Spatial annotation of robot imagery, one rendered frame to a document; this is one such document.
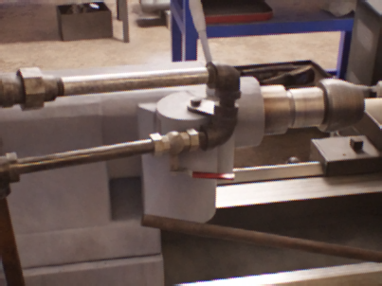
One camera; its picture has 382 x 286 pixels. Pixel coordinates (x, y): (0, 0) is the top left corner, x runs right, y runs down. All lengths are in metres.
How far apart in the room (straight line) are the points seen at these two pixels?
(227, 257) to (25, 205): 0.49
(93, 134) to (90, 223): 0.13
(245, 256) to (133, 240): 0.39
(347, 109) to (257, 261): 0.41
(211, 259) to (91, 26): 3.61
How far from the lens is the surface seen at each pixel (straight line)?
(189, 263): 1.17
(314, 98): 0.93
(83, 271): 0.86
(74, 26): 4.62
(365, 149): 1.31
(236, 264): 1.18
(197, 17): 0.83
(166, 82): 0.68
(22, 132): 0.82
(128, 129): 0.82
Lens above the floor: 1.50
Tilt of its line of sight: 29 degrees down
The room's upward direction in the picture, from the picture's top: straight up
